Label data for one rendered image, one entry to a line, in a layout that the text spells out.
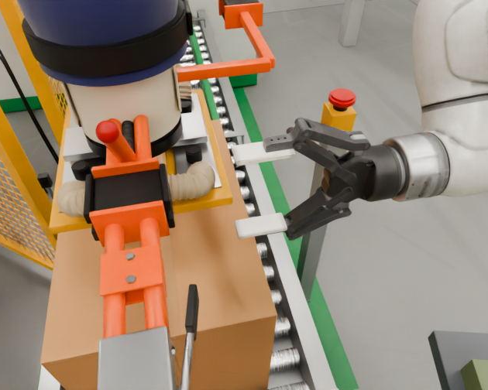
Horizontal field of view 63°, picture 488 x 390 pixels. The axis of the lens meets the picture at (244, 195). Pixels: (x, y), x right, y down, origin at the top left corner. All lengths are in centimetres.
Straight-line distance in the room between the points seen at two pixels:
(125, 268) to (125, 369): 10
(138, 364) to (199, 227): 50
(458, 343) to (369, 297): 92
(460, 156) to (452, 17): 17
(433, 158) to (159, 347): 39
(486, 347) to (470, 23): 71
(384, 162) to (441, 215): 183
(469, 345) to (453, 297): 102
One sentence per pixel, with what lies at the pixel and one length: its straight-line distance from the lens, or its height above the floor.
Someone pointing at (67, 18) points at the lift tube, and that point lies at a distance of 55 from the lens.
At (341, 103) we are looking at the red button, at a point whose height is 103.
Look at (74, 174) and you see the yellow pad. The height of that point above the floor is 115.
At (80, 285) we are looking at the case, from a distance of 82.
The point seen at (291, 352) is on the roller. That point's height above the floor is 55.
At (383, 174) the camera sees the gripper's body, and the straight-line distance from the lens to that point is 53.
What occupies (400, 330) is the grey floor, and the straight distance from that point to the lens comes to 188.
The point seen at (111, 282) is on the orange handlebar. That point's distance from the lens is 43.
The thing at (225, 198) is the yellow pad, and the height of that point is 113.
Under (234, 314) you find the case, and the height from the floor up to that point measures 95.
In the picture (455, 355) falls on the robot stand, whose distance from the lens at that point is 102.
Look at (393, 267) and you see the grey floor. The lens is 204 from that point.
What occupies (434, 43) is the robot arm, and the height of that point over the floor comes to 136.
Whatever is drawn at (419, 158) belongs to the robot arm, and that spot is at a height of 127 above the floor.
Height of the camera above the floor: 160
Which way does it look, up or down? 46 degrees down
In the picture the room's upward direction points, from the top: straight up
